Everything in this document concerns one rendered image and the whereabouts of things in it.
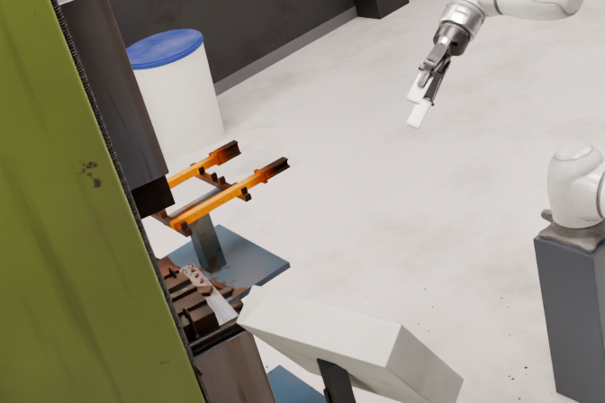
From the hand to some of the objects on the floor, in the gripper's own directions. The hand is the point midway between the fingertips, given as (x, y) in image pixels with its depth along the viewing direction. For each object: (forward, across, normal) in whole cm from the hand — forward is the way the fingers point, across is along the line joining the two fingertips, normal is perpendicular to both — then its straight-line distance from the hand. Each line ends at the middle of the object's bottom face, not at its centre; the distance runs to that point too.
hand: (414, 110), depth 201 cm
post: (+110, -68, +58) cm, 142 cm away
